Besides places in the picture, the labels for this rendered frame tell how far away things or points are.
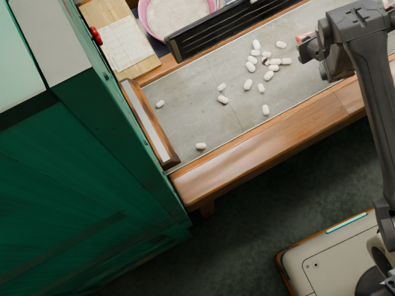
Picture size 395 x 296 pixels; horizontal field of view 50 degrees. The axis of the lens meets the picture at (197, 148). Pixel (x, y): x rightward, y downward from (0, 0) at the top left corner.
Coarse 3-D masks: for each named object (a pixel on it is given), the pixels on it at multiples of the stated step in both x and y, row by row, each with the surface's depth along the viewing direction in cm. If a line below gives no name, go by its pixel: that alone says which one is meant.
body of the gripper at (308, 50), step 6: (306, 42) 122; (312, 42) 121; (300, 48) 122; (306, 48) 123; (312, 48) 121; (318, 48) 119; (300, 54) 123; (306, 54) 124; (312, 54) 121; (300, 60) 125; (306, 60) 125; (318, 60) 121
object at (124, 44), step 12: (120, 24) 140; (132, 24) 140; (108, 36) 139; (120, 36) 139; (132, 36) 139; (144, 36) 138; (108, 48) 138; (120, 48) 138; (132, 48) 138; (144, 48) 137; (108, 60) 137; (120, 60) 137; (132, 60) 136
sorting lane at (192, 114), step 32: (320, 0) 144; (352, 0) 143; (256, 32) 142; (288, 32) 141; (192, 64) 140; (224, 64) 139; (256, 64) 139; (160, 96) 137; (192, 96) 137; (224, 96) 136; (256, 96) 136; (288, 96) 135; (192, 128) 134; (224, 128) 133; (192, 160) 131
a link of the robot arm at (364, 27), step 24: (360, 0) 73; (336, 24) 69; (360, 24) 66; (384, 24) 65; (360, 48) 67; (384, 48) 67; (360, 72) 69; (384, 72) 68; (384, 96) 68; (384, 120) 69; (384, 144) 70; (384, 168) 72; (384, 192) 76; (384, 216) 74; (384, 240) 77
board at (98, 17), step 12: (96, 0) 143; (108, 0) 143; (120, 0) 143; (84, 12) 142; (96, 12) 142; (108, 12) 142; (120, 12) 141; (96, 24) 141; (108, 24) 140; (144, 60) 136; (156, 60) 136; (120, 72) 136; (132, 72) 136; (144, 72) 135
